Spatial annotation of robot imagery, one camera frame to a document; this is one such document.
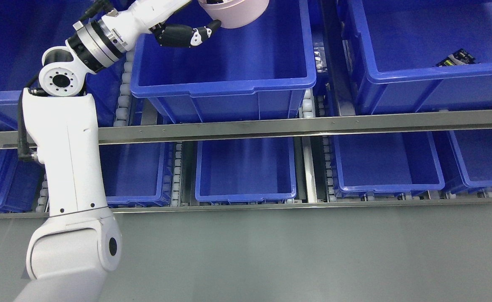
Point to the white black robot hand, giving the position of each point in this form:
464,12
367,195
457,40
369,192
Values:
178,25

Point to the pink bowl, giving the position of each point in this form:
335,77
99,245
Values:
234,13

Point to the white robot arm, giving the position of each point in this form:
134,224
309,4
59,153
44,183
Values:
70,256

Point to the blue bin upper middle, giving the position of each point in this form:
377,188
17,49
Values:
259,71

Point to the blue bin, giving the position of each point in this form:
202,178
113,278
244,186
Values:
137,175
466,159
33,36
259,71
239,171
385,164
394,45

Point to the blue bin lower middle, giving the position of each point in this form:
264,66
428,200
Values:
239,171

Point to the blue bin upper left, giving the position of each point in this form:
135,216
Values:
33,36

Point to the blue bin lower left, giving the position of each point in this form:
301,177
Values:
137,175

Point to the blue bins stacked far left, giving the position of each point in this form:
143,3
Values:
19,182

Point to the blue bin upper right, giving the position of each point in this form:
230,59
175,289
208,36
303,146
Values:
394,45

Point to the dark packet in bin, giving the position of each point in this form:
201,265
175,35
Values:
459,57

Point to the blue bin far right lower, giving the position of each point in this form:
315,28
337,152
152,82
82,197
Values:
466,159

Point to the steel shelf rail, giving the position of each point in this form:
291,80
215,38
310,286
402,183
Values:
343,125

